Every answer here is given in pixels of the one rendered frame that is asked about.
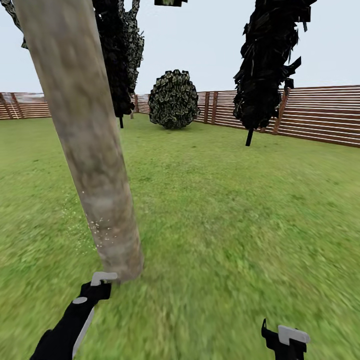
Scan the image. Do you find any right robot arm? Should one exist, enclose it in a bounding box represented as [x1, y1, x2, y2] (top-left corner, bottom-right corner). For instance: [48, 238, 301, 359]
[261, 320, 311, 360]

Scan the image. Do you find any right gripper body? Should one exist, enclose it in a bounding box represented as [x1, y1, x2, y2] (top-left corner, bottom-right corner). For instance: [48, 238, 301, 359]
[265, 330, 304, 360]

